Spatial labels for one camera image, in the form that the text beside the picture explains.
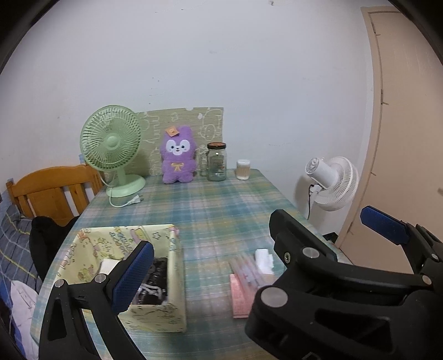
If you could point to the pink paper packet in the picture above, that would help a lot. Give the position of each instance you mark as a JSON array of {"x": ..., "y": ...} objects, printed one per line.
[{"x": 242, "y": 299}]

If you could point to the black clothing in box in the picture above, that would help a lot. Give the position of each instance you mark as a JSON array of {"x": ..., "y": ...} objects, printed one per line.
[{"x": 154, "y": 287}]

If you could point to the green desk fan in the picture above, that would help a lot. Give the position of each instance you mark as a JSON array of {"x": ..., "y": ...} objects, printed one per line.
[{"x": 110, "y": 140}]

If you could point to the beige cartoon wall mat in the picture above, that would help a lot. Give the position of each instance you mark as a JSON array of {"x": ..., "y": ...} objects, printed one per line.
[{"x": 205, "y": 122}]

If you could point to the purple plush toy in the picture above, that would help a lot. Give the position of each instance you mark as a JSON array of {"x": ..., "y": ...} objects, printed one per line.
[{"x": 177, "y": 150}]

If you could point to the beige door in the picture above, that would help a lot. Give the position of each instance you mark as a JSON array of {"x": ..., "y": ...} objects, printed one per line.
[{"x": 402, "y": 174}]

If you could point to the cotton swab container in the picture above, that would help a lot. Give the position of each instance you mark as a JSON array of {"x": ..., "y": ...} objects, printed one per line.
[{"x": 243, "y": 167}]

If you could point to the clear bag of straws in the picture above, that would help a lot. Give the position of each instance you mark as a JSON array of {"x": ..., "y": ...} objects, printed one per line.
[{"x": 247, "y": 272}]

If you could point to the plaid tablecloth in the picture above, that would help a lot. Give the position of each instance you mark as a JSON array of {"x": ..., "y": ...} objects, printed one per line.
[{"x": 216, "y": 221}]

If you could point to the white standing fan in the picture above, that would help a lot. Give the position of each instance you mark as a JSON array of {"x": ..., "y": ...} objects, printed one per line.
[{"x": 335, "y": 183}]

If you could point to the blue plaid bedding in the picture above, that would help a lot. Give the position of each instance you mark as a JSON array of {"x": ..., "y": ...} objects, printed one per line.
[{"x": 16, "y": 259}]

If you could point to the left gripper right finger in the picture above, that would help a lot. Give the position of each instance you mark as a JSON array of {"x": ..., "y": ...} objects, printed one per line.
[{"x": 320, "y": 308}]

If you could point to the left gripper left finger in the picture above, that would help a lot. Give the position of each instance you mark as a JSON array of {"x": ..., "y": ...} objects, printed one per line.
[{"x": 64, "y": 333}]

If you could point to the white crumpled cloth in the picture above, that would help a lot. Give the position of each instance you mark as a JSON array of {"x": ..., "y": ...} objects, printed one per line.
[{"x": 24, "y": 300}]

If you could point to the yellow cartoon storage box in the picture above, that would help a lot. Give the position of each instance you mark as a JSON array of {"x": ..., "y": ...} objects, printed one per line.
[{"x": 98, "y": 249}]

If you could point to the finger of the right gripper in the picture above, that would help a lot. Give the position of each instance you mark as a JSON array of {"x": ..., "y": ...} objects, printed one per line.
[{"x": 417, "y": 242}]

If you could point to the glass mason jar mug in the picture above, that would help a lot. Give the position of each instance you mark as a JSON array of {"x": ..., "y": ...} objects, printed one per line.
[{"x": 215, "y": 166}]

